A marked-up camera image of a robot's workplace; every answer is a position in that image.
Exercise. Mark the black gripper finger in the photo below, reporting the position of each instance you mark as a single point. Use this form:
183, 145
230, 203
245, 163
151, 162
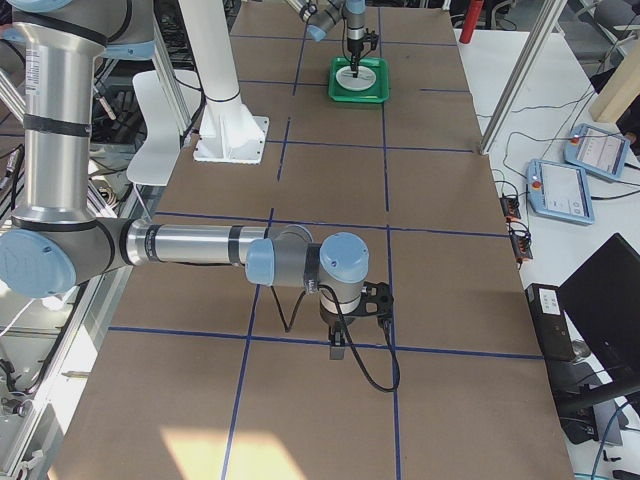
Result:
337, 343
354, 65

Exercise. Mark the white round plate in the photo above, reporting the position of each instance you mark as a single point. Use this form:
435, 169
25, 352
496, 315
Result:
360, 80

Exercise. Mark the green plastic tray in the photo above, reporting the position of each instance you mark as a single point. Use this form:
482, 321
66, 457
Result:
377, 94

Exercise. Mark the red cylinder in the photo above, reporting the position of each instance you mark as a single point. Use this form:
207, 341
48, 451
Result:
470, 21

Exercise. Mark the orange black adapter lower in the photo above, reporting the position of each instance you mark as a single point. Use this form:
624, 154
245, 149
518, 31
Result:
521, 244

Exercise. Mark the orange black adapter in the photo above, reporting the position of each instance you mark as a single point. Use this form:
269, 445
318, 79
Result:
521, 244
510, 207

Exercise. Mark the black computer box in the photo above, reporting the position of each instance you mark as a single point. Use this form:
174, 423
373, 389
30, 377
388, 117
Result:
549, 322

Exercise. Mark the orange black adapter upper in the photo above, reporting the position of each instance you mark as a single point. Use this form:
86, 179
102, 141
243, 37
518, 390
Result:
510, 207

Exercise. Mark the white plastic chair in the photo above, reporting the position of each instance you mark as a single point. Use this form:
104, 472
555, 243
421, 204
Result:
154, 162

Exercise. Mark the near blue teach pendant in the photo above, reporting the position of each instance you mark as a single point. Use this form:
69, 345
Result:
560, 191

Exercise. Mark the blue teach pendant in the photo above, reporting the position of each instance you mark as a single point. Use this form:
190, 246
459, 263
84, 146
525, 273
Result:
599, 152
560, 191

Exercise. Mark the far blue teach pendant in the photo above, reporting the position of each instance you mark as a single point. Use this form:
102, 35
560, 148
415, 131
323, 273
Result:
599, 152

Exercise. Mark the black monitor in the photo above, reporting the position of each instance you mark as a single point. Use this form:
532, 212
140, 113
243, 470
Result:
601, 298

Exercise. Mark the wooden beam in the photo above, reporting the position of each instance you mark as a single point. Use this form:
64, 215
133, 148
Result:
619, 92

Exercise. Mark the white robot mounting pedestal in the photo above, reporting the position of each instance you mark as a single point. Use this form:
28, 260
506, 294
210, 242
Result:
229, 132

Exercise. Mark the aluminium frame post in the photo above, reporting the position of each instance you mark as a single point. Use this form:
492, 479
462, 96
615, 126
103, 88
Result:
535, 42

